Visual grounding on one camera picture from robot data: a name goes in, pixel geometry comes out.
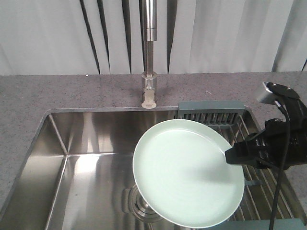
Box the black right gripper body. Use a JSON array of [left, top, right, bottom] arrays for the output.
[[249, 97, 307, 170]]

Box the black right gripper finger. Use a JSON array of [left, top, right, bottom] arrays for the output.
[[225, 141, 259, 168]]

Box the pale green round plate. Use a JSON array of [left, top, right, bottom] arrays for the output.
[[132, 119, 245, 229]]

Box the steel roll-up drying rack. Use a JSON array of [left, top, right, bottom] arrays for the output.
[[177, 98, 307, 230]]

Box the round steel sink drain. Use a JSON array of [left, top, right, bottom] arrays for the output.
[[121, 185, 163, 224]]

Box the stainless steel sink basin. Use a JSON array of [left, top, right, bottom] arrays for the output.
[[0, 106, 307, 230]]

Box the stainless steel faucet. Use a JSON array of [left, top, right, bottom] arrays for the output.
[[141, 0, 157, 109]]

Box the white pleated curtain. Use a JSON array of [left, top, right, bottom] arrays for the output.
[[0, 0, 307, 75]]

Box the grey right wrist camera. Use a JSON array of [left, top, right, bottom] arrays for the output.
[[256, 82, 275, 104]]

